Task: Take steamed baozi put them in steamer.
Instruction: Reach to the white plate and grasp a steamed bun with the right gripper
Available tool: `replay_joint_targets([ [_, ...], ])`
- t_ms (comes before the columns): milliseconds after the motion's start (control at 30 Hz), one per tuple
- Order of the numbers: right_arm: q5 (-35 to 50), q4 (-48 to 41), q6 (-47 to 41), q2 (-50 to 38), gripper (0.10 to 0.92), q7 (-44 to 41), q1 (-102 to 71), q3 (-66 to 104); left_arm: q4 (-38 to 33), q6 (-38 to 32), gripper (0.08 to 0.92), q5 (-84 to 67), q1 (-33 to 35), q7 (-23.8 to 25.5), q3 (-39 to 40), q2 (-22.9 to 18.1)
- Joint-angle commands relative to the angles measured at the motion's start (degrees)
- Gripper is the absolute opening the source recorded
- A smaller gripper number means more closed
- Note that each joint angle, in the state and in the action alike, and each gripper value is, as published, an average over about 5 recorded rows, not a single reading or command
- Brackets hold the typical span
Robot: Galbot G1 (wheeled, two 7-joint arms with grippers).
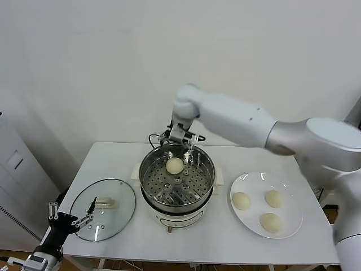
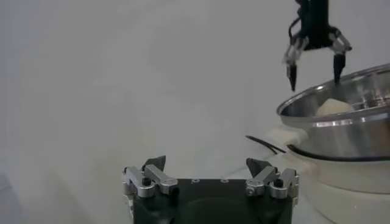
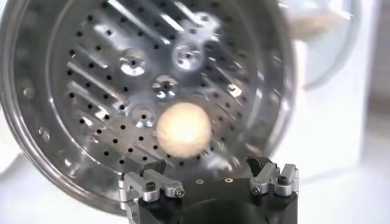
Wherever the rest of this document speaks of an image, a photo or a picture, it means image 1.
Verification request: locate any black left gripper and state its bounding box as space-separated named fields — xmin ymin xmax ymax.
xmin=39 ymin=196 xmax=98 ymax=251

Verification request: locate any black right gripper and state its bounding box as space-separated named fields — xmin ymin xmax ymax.
xmin=157 ymin=120 xmax=195 ymax=154

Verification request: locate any white steamed baozi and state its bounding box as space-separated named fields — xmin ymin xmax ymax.
xmin=232 ymin=191 xmax=251 ymax=211
xmin=265 ymin=190 xmax=285 ymax=209
xmin=165 ymin=158 xmax=184 ymax=174
xmin=259 ymin=212 xmax=283 ymax=233

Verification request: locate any round glass pot lid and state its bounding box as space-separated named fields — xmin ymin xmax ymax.
xmin=69 ymin=178 xmax=137 ymax=242

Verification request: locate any stainless steel steamer basket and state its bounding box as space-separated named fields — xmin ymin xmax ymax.
xmin=139 ymin=142 xmax=217 ymax=207

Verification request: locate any grey metal cabinet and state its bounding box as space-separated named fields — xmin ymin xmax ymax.
xmin=0 ymin=112 xmax=64 ymax=252

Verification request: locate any white electric cooker base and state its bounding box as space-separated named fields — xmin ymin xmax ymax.
xmin=129 ymin=165 xmax=225 ymax=234

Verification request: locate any large white round plate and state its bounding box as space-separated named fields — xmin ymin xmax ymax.
xmin=229 ymin=172 xmax=304 ymax=240

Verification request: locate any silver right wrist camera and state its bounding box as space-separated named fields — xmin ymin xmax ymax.
xmin=183 ymin=131 xmax=206 ymax=143

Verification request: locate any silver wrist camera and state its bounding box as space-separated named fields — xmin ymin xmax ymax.
xmin=183 ymin=131 xmax=206 ymax=143
xmin=0 ymin=248 xmax=49 ymax=271

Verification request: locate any black cooker power cable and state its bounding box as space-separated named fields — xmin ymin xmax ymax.
xmin=147 ymin=134 xmax=170 ymax=150

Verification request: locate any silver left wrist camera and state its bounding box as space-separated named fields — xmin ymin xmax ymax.
xmin=0 ymin=248 xmax=49 ymax=271

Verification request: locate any white cable under table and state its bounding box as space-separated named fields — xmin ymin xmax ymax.
xmin=111 ymin=260 xmax=144 ymax=268

